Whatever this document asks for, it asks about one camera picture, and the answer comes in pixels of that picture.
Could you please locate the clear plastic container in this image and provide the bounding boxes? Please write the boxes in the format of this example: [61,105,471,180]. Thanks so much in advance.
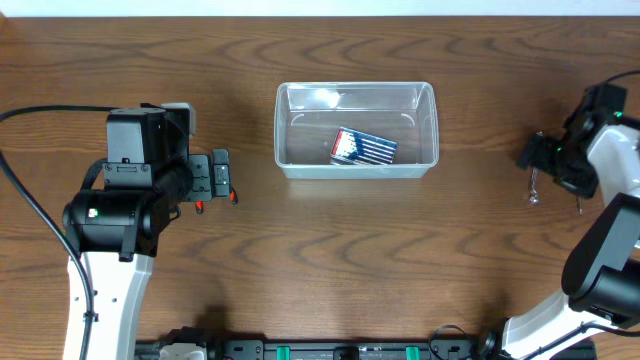
[274,82,439,179]

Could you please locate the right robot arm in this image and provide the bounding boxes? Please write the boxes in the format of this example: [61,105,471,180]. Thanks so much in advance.
[474,79,639,359]

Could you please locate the silver combination wrench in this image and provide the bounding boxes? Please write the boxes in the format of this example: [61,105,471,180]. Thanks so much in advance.
[528,131,544,206]

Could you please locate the black mounting rail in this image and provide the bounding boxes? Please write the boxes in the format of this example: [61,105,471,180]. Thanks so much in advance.
[134,327,597,360]

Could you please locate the blue precision screwdriver set case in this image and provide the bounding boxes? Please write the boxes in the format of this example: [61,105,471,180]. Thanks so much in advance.
[330,127,398,165]

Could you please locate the red handled pliers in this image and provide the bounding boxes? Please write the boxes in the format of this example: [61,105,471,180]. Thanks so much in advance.
[195,189,239,215]

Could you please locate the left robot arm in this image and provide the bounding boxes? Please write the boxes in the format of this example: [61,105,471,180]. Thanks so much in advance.
[63,103,238,359]

